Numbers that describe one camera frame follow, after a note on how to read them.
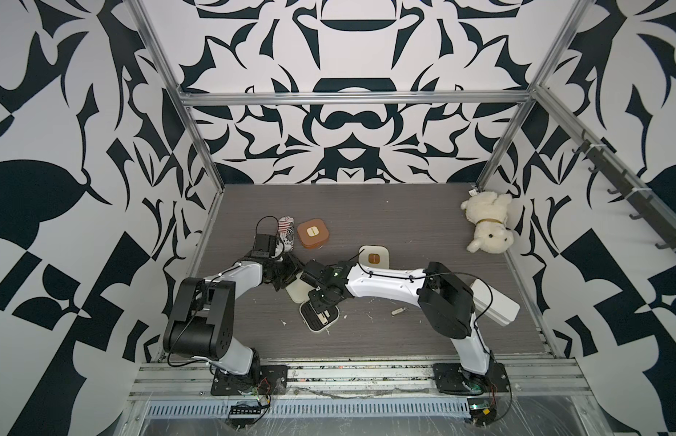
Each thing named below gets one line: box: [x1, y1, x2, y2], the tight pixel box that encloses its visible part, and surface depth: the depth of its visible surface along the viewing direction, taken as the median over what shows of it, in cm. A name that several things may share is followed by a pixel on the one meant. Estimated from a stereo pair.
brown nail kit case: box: [297, 218, 330, 250], surface depth 104 cm
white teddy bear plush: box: [460, 191, 515, 255], surface depth 101 cm
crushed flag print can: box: [278, 215, 295, 253], surface depth 104 cm
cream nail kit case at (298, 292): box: [285, 272, 341, 333], surface depth 86 cm
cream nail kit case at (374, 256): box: [357, 244, 391, 269], surface depth 98 cm
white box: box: [472, 278, 521, 327], surface depth 85 cm
